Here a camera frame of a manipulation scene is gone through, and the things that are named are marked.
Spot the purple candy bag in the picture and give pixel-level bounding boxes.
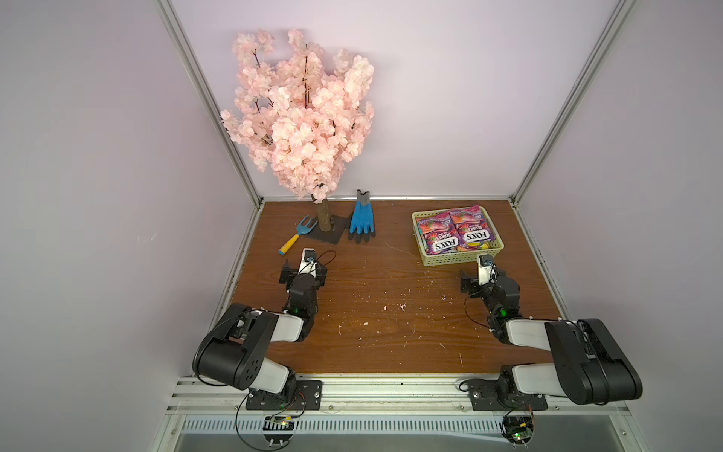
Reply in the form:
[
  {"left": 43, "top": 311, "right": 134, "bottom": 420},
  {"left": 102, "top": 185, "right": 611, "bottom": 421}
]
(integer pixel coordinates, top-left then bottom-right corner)
[
  {"left": 416, "top": 212, "right": 461, "bottom": 255},
  {"left": 448, "top": 205, "right": 495, "bottom": 252}
]

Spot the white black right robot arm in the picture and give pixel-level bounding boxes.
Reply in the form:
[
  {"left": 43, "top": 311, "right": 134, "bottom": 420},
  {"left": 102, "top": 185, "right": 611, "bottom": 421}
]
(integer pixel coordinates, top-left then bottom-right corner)
[{"left": 459, "top": 266, "right": 643, "bottom": 411}]

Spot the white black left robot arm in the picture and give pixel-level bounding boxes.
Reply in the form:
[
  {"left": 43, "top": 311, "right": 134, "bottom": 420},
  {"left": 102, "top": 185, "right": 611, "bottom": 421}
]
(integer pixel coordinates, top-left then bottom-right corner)
[{"left": 191, "top": 249, "right": 328, "bottom": 403}]

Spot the light green plastic basket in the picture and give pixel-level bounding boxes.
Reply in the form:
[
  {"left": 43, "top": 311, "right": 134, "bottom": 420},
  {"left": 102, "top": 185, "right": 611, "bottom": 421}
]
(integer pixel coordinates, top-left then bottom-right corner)
[{"left": 412, "top": 205, "right": 505, "bottom": 267}]

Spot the teal yellow garden fork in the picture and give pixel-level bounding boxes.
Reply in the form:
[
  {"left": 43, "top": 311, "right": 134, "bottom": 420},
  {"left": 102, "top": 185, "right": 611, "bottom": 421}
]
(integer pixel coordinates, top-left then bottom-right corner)
[{"left": 278, "top": 216, "right": 317, "bottom": 255}]

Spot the blue black garden glove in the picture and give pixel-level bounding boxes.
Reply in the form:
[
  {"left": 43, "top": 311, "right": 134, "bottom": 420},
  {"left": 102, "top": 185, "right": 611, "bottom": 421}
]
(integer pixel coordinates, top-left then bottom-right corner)
[{"left": 348, "top": 189, "right": 376, "bottom": 244}]

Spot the left green circuit board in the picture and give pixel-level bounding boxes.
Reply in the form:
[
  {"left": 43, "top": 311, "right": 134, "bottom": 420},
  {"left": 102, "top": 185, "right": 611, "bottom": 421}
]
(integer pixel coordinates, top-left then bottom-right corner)
[{"left": 262, "top": 415, "right": 296, "bottom": 449}]

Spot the green circuit board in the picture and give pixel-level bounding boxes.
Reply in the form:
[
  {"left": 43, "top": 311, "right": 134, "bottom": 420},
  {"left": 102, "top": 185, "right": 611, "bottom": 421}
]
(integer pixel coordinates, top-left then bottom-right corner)
[
  {"left": 262, "top": 415, "right": 296, "bottom": 449},
  {"left": 501, "top": 416, "right": 535, "bottom": 446}
]

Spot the right green circuit board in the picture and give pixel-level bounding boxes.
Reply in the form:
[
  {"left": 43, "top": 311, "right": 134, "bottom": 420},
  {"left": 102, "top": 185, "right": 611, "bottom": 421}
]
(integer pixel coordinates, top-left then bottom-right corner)
[{"left": 501, "top": 416, "right": 535, "bottom": 446}]

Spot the pink blossom artificial tree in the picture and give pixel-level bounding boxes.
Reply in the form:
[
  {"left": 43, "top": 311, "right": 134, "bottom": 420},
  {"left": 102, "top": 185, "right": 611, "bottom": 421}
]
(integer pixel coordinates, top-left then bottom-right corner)
[{"left": 220, "top": 29, "right": 375, "bottom": 232}]

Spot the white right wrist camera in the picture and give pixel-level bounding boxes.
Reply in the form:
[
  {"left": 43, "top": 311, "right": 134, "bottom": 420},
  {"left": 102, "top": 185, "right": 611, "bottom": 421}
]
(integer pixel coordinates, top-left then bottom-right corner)
[{"left": 477, "top": 254, "right": 497, "bottom": 286}]

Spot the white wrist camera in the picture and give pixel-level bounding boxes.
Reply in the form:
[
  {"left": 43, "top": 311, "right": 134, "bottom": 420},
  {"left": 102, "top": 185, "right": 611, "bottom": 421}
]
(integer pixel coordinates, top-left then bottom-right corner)
[
  {"left": 299, "top": 248, "right": 317, "bottom": 277},
  {"left": 477, "top": 254, "right": 497, "bottom": 286}
]

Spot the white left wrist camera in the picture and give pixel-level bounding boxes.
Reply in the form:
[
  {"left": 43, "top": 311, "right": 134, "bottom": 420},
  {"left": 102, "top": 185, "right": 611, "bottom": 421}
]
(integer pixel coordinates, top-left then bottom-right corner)
[{"left": 299, "top": 248, "right": 317, "bottom": 277}]

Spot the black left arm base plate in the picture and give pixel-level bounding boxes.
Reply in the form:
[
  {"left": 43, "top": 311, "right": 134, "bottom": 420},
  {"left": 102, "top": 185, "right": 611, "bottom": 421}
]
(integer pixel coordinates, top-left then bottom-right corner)
[{"left": 245, "top": 380, "right": 323, "bottom": 412}]

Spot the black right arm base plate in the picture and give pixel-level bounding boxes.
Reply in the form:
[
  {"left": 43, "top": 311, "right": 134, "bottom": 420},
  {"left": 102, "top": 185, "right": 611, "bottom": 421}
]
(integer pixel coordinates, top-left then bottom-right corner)
[{"left": 459, "top": 379, "right": 549, "bottom": 412}]

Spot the aluminium mounting rail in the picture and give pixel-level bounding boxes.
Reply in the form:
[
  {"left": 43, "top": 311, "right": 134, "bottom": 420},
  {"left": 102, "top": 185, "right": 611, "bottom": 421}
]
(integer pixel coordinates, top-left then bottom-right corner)
[{"left": 150, "top": 374, "right": 650, "bottom": 451}]

